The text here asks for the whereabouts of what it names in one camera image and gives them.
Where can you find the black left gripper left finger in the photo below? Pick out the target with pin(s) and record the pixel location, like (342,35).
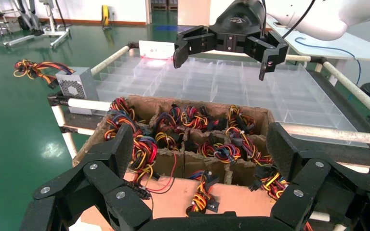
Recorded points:
(89,191)

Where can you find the white card with red print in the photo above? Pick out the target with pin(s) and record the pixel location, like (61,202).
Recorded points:
(156,49)

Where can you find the beige panel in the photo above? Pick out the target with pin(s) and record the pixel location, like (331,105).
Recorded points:
(193,12)

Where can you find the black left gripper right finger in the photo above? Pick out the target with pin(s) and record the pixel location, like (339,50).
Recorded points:
(325,197)

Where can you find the white pipe rack frame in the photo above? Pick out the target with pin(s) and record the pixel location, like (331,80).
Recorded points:
(86,104)

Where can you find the brown cardboard divider box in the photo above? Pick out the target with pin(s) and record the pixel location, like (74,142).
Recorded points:
(172,197)

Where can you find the white metal floor stand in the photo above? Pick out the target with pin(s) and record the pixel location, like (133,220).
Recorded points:
(59,35)

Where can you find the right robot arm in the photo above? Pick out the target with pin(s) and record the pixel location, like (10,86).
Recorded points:
(335,17)

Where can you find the clear plastic divider tray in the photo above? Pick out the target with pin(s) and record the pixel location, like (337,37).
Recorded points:
(204,83)

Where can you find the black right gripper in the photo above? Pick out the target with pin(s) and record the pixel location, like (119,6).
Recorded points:
(239,22)

